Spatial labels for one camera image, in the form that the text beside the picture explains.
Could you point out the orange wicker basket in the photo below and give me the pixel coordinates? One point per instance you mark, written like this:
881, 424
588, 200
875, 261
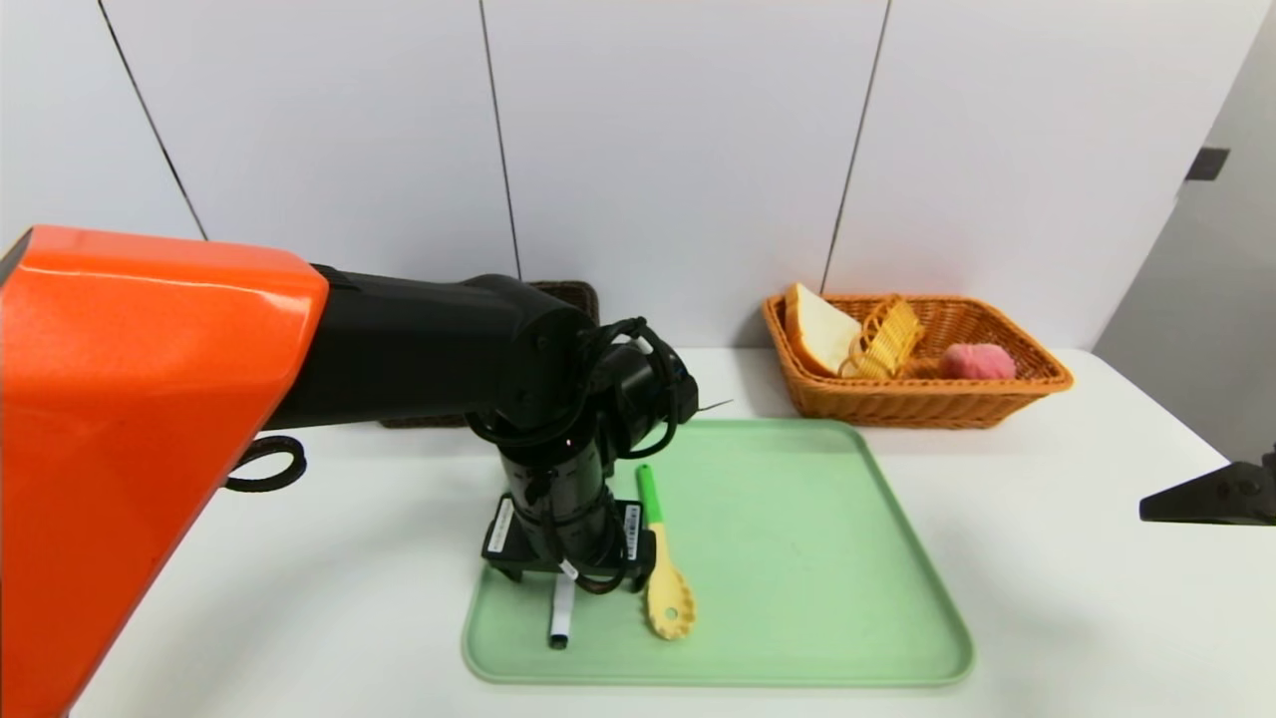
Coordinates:
897, 409

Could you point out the light green plastic tray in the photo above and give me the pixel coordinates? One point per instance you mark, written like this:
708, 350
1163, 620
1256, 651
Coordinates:
797, 598

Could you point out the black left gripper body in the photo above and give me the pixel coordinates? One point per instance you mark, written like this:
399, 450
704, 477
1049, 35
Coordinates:
506, 535

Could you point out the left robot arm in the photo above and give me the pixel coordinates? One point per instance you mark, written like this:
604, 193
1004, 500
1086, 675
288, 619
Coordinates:
150, 419

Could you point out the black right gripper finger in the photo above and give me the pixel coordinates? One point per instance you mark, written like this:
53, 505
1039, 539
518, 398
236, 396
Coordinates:
1226, 497

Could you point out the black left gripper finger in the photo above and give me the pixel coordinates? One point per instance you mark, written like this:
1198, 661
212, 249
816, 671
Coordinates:
509, 573
637, 585

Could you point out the red peach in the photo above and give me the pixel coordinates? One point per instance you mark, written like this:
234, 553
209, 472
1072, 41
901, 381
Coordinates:
977, 361

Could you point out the white bread slice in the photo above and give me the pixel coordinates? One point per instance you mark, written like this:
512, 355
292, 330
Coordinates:
817, 334

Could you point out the dark brown wicker basket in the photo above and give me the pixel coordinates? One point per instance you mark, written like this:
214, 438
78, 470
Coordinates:
578, 294

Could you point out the green yellow pasta spoon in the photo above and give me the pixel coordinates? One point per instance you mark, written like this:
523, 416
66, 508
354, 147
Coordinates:
670, 603

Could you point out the white marker pen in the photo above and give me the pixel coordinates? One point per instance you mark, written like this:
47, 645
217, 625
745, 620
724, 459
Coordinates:
561, 618

